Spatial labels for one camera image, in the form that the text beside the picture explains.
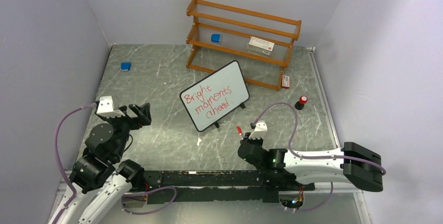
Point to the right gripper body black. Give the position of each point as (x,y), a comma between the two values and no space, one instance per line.
(258,142)

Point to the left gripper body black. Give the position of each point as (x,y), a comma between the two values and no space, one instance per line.
(123,125)

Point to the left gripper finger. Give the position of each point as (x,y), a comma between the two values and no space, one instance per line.
(144,115)
(133,107)

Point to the red whiteboard marker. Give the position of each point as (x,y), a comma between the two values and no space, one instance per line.
(239,131)

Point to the whiteboard with black frame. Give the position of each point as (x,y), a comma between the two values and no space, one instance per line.
(213,97)

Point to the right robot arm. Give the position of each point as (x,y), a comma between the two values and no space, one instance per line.
(288,170)

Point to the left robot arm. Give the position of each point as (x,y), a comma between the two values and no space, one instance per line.
(100,177)

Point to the blue eraser on table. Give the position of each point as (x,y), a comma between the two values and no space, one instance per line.
(125,66)

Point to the red emergency stop button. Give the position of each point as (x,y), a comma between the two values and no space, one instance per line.
(300,104)

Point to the small red white box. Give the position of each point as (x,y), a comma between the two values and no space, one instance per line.
(285,82)

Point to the white red box on rack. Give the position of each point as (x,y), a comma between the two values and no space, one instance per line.
(260,46)

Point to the blue eraser on rack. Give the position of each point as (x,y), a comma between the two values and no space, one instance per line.
(216,38)

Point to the wooden two-tier rack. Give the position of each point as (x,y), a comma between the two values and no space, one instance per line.
(237,25)

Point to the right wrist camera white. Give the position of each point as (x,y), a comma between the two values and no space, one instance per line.
(259,130)

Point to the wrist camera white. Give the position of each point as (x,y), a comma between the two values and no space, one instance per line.
(108,107)
(259,130)

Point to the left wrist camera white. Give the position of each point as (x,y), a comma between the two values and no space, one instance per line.
(108,107)

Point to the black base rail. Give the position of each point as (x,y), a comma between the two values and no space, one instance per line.
(208,186)

